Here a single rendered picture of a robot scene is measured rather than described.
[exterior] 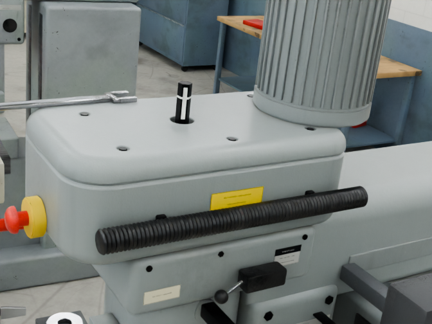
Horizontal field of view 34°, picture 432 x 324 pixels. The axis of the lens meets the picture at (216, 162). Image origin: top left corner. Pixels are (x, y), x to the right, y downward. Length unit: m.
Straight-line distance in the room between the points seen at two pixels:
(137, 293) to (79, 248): 0.12
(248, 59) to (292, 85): 7.39
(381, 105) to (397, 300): 5.77
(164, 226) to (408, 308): 0.36
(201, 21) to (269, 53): 7.36
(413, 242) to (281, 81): 0.43
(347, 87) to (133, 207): 0.40
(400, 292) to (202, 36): 7.62
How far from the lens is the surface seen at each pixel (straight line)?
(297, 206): 1.06
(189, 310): 1.14
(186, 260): 1.05
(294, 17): 1.11
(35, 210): 1.03
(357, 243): 1.27
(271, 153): 1.04
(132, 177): 0.93
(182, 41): 8.50
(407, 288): 1.06
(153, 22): 9.16
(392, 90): 6.68
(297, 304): 1.24
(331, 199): 1.10
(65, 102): 1.12
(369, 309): 1.38
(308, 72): 1.11
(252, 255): 1.12
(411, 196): 1.33
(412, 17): 6.52
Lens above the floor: 2.24
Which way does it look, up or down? 22 degrees down
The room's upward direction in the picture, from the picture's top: 7 degrees clockwise
